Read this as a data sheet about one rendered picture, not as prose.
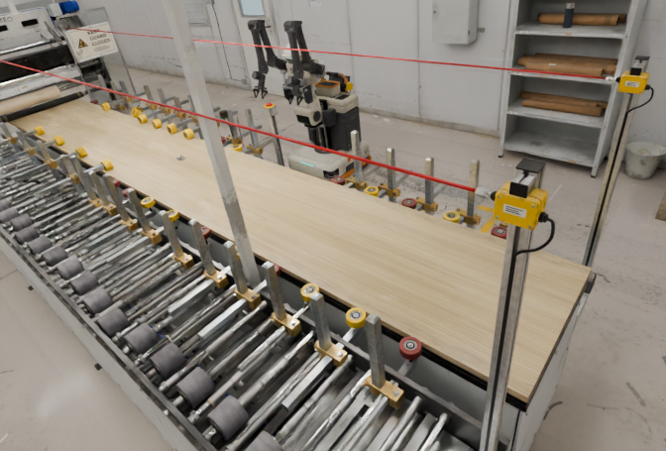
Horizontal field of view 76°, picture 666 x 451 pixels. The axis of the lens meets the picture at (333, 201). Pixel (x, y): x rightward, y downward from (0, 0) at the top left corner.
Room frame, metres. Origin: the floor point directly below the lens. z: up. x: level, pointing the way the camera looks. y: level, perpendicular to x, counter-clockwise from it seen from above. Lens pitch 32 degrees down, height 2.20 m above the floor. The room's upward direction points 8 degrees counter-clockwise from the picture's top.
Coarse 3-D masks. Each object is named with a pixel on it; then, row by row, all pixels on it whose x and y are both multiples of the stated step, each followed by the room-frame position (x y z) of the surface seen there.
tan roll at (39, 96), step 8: (48, 88) 4.73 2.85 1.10; (56, 88) 4.76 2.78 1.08; (64, 88) 4.85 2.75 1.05; (24, 96) 4.55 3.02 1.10; (32, 96) 4.58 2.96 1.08; (40, 96) 4.63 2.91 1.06; (48, 96) 4.68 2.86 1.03; (56, 96) 4.75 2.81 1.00; (0, 104) 4.39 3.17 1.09; (8, 104) 4.42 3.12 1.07; (16, 104) 4.46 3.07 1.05; (24, 104) 4.51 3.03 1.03; (32, 104) 4.57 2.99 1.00; (0, 112) 4.35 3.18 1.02; (8, 112) 4.41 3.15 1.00
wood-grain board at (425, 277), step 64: (64, 128) 3.96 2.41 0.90; (128, 128) 3.72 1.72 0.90; (192, 192) 2.37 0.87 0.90; (256, 192) 2.26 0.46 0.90; (320, 192) 2.16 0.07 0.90; (256, 256) 1.68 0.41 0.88; (320, 256) 1.58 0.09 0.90; (384, 256) 1.52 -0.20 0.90; (448, 256) 1.46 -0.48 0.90; (384, 320) 1.14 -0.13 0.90; (448, 320) 1.10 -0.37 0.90; (512, 384) 0.81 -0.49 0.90
